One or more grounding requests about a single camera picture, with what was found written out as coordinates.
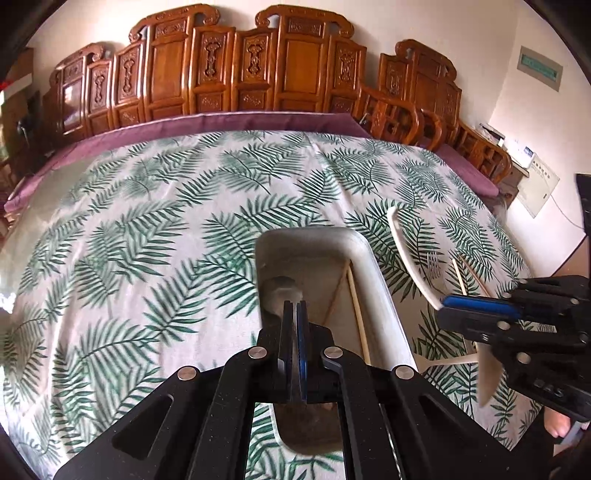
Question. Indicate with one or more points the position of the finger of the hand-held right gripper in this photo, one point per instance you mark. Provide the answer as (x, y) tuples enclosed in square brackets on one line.
[(475, 303), (466, 325)]

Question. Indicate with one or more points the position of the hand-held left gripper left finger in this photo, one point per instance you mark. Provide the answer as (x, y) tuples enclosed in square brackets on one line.
[(287, 350)]

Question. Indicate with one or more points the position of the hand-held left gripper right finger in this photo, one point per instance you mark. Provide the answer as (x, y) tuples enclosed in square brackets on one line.
[(302, 360)]

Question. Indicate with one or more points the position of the wooden chopstick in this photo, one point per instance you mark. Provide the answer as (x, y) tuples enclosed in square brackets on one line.
[(337, 293), (475, 277), (458, 277), (358, 314)]

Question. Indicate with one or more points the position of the white rectangular tray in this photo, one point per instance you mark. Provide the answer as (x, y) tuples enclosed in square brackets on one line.
[(383, 300)]

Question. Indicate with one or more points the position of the person's right hand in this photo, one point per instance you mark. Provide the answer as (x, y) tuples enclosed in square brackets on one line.
[(561, 422)]

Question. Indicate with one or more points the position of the metal fork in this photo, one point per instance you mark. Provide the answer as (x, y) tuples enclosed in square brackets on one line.
[(433, 267)]

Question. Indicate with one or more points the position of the wooden side table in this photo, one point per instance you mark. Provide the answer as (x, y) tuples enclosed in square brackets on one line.
[(512, 181)]

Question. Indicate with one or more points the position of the purple armchair cushion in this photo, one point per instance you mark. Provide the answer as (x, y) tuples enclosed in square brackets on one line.
[(466, 170)]

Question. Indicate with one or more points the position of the white box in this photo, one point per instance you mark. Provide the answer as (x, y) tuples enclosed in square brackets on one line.
[(521, 154)]

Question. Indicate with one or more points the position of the tissue box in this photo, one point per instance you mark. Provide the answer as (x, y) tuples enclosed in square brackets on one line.
[(491, 132)]

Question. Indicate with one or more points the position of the leaf print tablecloth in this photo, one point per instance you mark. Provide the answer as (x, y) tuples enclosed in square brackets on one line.
[(138, 230)]

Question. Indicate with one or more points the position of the carved wooden armchair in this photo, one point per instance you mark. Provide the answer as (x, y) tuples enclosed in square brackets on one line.
[(425, 78)]

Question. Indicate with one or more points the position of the purple sofa cushion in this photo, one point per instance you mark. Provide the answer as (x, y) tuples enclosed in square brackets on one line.
[(184, 124)]

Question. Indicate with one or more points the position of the carved wooden sofa bench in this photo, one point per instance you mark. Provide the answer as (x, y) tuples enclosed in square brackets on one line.
[(171, 69)]

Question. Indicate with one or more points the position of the black fan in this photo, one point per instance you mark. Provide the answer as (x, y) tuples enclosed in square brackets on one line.
[(27, 120)]

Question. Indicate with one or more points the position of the brown cardboard box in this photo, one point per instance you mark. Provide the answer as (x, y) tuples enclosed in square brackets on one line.
[(21, 64)]

